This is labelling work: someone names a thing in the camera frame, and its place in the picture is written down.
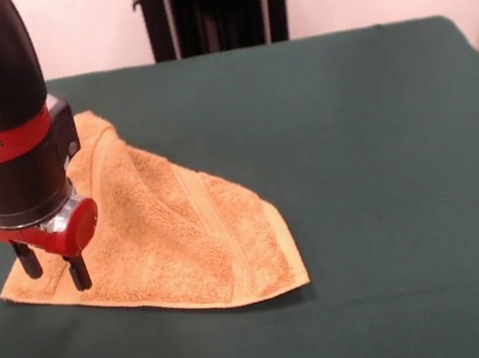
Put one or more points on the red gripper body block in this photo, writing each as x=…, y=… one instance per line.
x=64, y=233

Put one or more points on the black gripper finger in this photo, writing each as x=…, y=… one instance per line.
x=30, y=262
x=79, y=272

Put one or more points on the orange terry towel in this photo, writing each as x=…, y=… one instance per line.
x=174, y=226

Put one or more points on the dark green table cloth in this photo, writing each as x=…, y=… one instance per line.
x=357, y=168

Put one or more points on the black robot pedestal stand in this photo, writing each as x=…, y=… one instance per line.
x=215, y=8

